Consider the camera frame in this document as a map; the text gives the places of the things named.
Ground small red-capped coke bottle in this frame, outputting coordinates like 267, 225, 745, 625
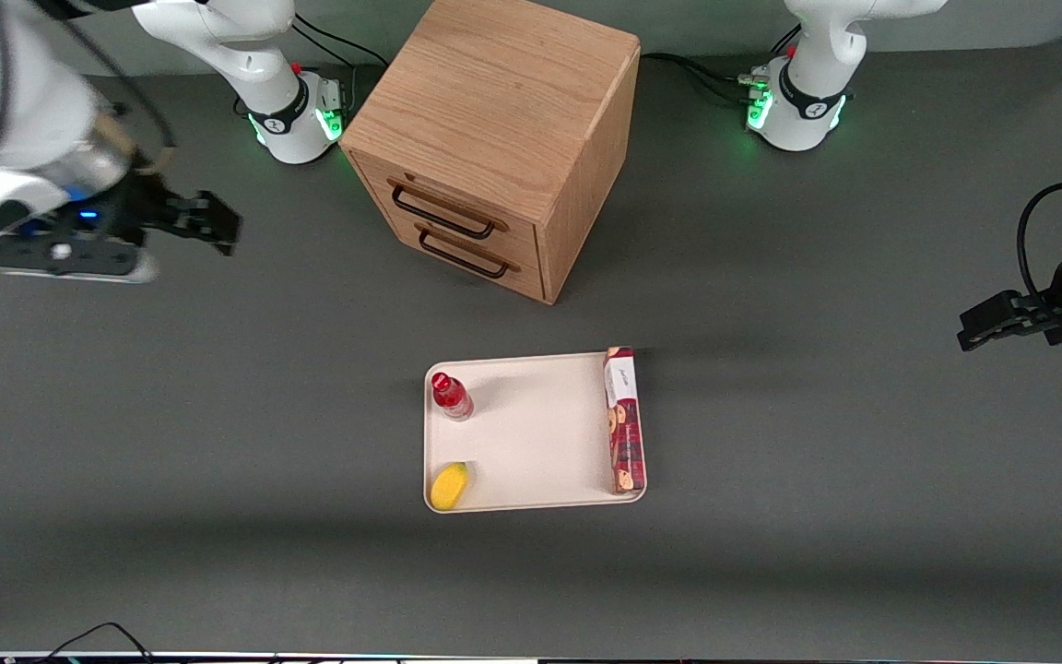
431, 371, 475, 422

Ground black right arm base cables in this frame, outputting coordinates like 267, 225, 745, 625
289, 12, 391, 91

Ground black arm base cables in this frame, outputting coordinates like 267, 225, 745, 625
289, 12, 391, 91
640, 24, 803, 108

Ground wooden two-drawer cabinet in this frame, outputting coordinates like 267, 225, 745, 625
339, 0, 642, 306

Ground black left arm base cables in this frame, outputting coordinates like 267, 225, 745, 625
640, 24, 803, 108

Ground dark metal drawer handle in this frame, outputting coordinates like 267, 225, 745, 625
417, 226, 513, 280
390, 181, 499, 242

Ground cream white rectangular tray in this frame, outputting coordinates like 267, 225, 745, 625
422, 350, 648, 514

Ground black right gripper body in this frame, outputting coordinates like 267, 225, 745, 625
70, 171, 183, 252

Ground red tartan cookie box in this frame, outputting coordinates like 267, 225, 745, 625
604, 346, 648, 495

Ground thin black curved floor cable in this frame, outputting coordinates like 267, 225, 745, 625
31, 622, 156, 664

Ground black cable along right arm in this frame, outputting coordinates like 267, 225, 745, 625
0, 0, 178, 178

